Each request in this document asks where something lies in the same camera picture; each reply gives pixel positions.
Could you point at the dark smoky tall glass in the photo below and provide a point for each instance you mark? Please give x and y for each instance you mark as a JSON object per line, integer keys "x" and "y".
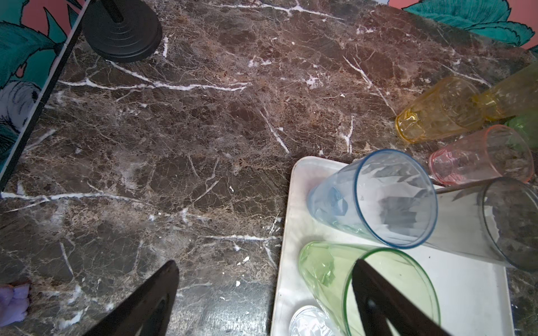
{"x": 494, "y": 221}

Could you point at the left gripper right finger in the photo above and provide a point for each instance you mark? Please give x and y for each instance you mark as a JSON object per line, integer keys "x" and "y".
{"x": 382, "y": 307}

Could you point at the amber short glass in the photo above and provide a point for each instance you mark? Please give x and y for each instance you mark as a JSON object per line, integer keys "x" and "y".
{"x": 445, "y": 110}

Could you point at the purple small toy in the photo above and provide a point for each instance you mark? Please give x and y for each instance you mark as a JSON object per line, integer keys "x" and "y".
{"x": 14, "y": 303}

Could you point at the yellow tall glass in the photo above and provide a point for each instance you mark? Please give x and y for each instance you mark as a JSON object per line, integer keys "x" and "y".
{"x": 514, "y": 96}

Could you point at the pink short glass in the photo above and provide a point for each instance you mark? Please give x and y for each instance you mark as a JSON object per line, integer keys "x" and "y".
{"x": 487, "y": 154}

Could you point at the toy microphone on black stand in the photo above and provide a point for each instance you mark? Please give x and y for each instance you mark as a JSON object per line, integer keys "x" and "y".
{"x": 123, "y": 31}

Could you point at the grey-blue translucent glass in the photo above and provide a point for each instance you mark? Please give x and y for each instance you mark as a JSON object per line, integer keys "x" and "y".
{"x": 386, "y": 197}

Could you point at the beige rectangular tray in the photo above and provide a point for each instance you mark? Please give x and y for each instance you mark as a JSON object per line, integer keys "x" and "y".
{"x": 473, "y": 295}

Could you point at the green short glass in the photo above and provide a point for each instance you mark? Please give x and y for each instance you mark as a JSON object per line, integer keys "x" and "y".
{"x": 526, "y": 126}

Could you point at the clear tall glass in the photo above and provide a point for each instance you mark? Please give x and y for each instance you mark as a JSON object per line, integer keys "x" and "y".
{"x": 310, "y": 320}

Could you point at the light green translucent glass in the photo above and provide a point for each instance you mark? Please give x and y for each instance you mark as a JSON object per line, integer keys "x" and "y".
{"x": 326, "y": 269}

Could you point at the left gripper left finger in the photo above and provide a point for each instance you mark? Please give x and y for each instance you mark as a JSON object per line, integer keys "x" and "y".
{"x": 147, "y": 310}

